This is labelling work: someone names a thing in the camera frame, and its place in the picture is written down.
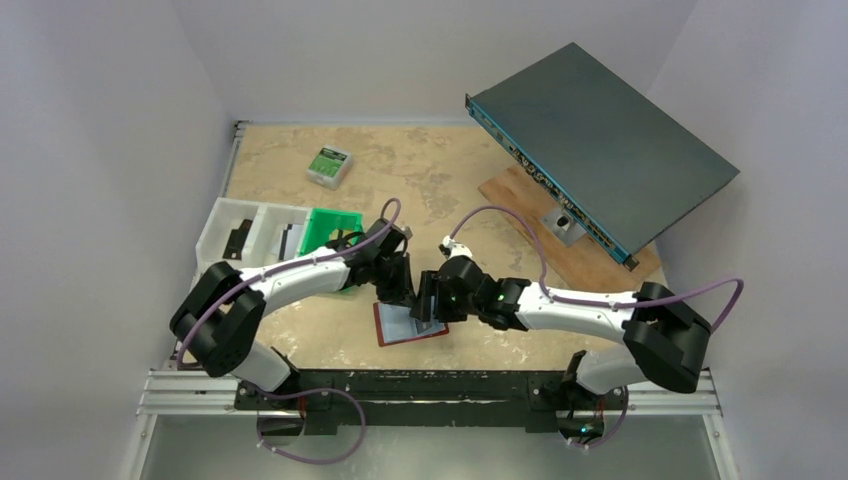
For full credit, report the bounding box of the red card holder wallet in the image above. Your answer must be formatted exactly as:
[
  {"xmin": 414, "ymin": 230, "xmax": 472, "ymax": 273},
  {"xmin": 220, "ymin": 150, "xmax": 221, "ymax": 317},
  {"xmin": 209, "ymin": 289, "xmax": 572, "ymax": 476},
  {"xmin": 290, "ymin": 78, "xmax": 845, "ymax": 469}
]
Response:
[{"xmin": 373, "ymin": 302, "xmax": 450, "ymax": 347}]

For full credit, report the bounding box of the white card with black stripe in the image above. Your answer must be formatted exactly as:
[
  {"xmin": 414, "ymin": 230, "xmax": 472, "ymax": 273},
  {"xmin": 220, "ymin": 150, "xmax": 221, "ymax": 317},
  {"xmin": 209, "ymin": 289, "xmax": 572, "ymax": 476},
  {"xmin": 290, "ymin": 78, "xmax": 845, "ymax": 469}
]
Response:
[{"xmin": 271, "ymin": 224, "xmax": 304, "ymax": 261}]

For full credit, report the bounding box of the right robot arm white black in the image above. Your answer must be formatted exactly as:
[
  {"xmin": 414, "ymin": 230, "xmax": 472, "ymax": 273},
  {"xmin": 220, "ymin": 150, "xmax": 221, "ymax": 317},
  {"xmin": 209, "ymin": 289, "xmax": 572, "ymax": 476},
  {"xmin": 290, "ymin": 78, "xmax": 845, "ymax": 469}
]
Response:
[{"xmin": 412, "ymin": 240, "xmax": 712, "ymax": 395}]

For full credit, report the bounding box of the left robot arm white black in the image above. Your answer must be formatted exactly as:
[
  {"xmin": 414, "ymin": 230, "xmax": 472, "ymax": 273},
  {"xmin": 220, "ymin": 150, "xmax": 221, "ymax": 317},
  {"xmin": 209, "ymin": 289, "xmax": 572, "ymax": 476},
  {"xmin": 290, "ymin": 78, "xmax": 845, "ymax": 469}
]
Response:
[{"xmin": 169, "ymin": 219, "xmax": 412, "ymax": 392}]

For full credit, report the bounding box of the green plastic bin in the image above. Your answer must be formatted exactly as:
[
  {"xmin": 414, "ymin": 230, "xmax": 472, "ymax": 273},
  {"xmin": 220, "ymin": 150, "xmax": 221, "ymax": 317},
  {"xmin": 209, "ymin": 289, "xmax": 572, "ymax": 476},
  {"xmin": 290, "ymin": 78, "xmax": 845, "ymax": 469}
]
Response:
[{"xmin": 291, "ymin": 208, "xmax": 363, "ymax": 257}]

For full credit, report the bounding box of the small green labelled box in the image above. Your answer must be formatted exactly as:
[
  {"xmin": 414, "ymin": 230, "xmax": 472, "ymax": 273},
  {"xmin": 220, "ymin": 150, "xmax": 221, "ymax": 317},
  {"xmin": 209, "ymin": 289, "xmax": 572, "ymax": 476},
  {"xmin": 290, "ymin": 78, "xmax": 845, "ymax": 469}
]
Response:
[{"xmin": 306, "ymin": 145, "xmax": 354, "ymax": 191}]

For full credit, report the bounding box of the white plastic bin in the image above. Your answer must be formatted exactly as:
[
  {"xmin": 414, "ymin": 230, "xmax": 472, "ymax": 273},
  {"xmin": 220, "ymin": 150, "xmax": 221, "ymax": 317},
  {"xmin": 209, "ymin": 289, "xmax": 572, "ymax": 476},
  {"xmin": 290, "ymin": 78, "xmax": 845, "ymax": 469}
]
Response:
[{"xmin": 194, "ymin": 197, "xmax": 313, "ymax": 279}]

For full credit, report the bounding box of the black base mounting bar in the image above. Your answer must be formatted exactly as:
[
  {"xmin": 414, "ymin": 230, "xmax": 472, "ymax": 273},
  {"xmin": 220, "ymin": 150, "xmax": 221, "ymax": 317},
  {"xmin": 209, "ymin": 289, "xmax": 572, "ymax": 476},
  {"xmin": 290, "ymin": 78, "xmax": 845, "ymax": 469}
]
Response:
[{"xmin": 236, "ymin": 358, "xmax": 622, "ymax": 435}]

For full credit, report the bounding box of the wooden board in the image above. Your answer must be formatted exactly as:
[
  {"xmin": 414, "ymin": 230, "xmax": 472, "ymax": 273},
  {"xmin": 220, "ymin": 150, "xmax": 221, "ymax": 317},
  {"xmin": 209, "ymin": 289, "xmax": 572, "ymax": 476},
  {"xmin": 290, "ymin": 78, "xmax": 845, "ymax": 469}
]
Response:
[{"xmin": 478, "ymin": 165, "xmax": 666, "ymax": 292}]

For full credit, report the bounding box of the black part in bin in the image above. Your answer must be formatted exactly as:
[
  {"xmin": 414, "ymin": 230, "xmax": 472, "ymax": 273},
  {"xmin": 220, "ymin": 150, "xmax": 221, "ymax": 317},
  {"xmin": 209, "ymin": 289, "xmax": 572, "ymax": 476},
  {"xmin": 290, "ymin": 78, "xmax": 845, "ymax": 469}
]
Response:
[{"xmin": 222, "ymin": 219, "xmax": 253, "ymax": 260}]

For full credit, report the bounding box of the metal bracket with knob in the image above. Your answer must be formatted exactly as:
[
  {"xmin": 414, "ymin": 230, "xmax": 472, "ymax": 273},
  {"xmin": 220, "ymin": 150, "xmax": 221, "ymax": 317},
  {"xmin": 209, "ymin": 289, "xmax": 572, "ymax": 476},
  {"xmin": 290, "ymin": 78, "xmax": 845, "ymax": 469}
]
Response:
[{"xmin": 542, "ymin": 208, "xmax": 586, "ymax": 246}]

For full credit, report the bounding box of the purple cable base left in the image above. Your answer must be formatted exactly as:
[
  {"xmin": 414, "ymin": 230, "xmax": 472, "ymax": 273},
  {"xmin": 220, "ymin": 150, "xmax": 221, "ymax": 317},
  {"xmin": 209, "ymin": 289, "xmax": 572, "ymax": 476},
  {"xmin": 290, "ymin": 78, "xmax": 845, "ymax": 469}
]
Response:
[{"xmin": 255, "ymin": 388, "xmax": 367, "ymax": 466}]

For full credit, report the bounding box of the purple cable base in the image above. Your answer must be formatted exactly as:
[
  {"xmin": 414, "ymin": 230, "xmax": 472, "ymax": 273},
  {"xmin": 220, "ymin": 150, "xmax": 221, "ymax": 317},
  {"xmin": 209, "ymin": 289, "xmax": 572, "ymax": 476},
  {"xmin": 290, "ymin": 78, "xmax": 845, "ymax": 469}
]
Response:
[
  {"xmin": 560, "ymin": 386, "xmax": 630, "ymax": 454},
  {"xmin": 255, "ymin": 388, "xmax": 367, "ymax": 466}
]

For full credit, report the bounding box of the dark network switch box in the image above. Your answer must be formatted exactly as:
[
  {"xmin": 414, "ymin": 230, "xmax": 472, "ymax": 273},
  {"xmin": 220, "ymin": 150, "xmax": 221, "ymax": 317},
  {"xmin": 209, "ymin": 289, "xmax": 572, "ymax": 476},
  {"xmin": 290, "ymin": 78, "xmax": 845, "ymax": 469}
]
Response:
[{"xmin": 464, "ymin": 43, "xmax": 739, "ymax": 270}]

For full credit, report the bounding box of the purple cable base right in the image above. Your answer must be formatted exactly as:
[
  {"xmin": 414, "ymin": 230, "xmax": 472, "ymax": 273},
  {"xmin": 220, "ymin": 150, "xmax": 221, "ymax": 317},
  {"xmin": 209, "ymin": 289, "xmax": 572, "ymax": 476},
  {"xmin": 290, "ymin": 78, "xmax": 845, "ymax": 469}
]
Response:
[{"xmin": 560, "ymin": 386, "xmax": 630, "ymax": 454}]

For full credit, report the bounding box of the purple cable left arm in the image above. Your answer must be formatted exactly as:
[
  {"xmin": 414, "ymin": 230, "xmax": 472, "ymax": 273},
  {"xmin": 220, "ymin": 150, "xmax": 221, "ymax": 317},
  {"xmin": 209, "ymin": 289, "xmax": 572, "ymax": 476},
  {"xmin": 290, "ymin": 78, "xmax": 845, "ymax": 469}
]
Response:
[{"xmin": 174, "ymin": 197, "xmax": 403, "ymax": 370}]

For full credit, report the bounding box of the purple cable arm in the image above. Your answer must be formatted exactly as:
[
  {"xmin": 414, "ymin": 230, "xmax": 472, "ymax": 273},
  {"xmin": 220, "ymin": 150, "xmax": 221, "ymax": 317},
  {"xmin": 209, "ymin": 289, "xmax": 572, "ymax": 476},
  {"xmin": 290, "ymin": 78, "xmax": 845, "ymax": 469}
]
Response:
[
  {"xmin": 449, "ymin": 205, "xmax": 745, "ymax": 333},
  {"xmin": 174, "ymin": 197, "xmax": 403, "ymax": 370}
]

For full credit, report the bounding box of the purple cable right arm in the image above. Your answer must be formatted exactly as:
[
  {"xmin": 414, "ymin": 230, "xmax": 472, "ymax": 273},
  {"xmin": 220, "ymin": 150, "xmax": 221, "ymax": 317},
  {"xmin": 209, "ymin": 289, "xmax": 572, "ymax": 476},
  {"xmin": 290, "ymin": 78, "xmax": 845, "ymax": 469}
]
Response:
[{"xmin": 449, "ymin": 205, "xmax": 745, "ymax": 333}]

